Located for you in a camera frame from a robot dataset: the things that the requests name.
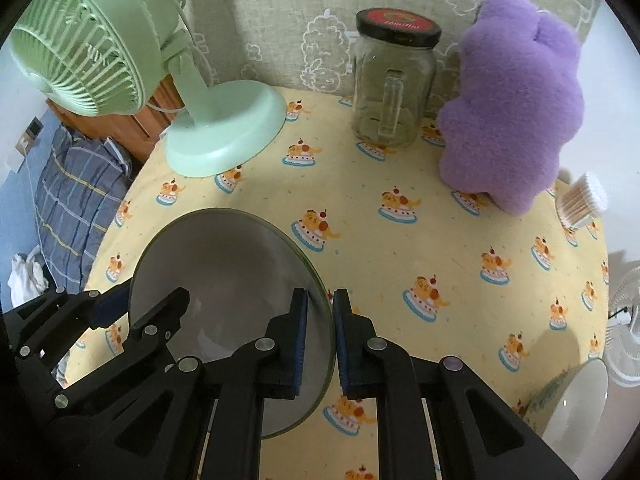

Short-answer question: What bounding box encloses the white crumpled cloth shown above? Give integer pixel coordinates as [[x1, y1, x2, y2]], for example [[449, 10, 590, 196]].
[[8, 245, 49, 308]]

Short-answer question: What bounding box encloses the grey plaid pillow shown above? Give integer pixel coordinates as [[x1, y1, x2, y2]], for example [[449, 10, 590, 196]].
[[35, 126, 132, 294]]

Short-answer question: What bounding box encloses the yellow patterned tablecloth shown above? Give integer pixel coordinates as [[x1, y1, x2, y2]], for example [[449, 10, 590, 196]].
[[64, 84, 612, 480]]

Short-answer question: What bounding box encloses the white floor fan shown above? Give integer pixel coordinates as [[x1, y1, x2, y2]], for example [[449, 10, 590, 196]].
[[603, 266, 640, 388]]

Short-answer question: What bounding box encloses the wooden bed headboard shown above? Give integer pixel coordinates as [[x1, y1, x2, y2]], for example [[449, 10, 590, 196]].
[[47, 76, 183, 164]]

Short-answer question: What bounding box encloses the cotton swab container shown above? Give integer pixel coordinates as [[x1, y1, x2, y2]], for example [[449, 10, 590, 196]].
[[555, 171, 608, 231]]

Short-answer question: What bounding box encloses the green desk fan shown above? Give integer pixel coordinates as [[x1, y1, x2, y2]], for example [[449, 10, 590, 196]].
[[9, 0, 286, 178]]

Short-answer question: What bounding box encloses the purple plush toy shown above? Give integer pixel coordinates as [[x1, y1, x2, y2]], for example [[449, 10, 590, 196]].
[[437, 0, 585, 216]]

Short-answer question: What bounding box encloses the glass jar black lid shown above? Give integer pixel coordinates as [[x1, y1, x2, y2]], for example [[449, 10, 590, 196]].
[[352, 8, 442, 148]]

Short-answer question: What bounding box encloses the wall power outlet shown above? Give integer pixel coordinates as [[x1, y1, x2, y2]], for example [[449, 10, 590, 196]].
[[15, 117, 43, 156]]

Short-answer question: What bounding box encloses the green patterned wall mat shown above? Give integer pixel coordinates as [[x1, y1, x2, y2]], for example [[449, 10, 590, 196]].
[[186, 0, 601, 108]]

